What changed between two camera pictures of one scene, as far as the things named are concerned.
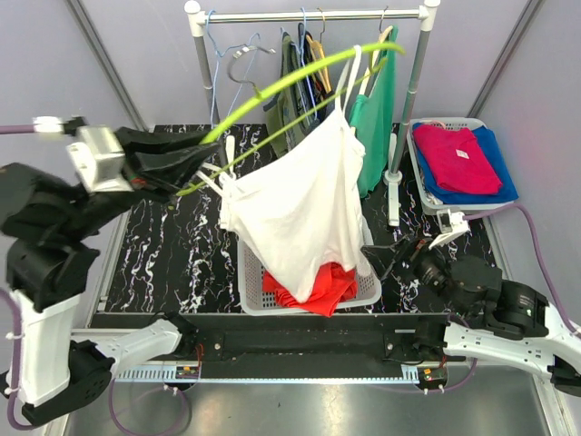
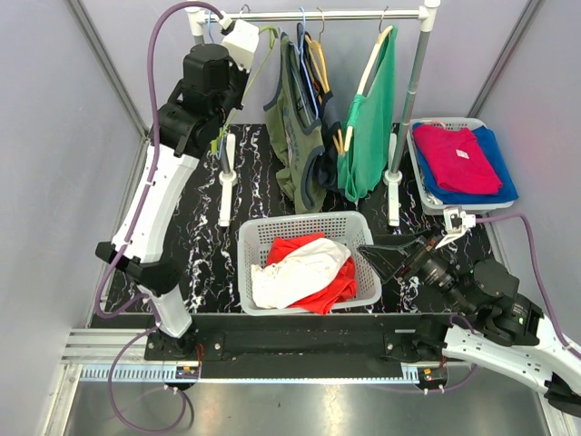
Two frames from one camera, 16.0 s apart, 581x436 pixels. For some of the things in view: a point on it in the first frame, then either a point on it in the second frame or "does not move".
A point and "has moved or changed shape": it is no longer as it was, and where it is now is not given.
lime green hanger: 280,86 -> 220,143
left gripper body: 137,178 -> 238,78
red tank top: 336,284 -> 342,288
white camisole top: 304,197 has moved or changed shape
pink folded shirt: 457,160 does not move
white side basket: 428,203 does not move
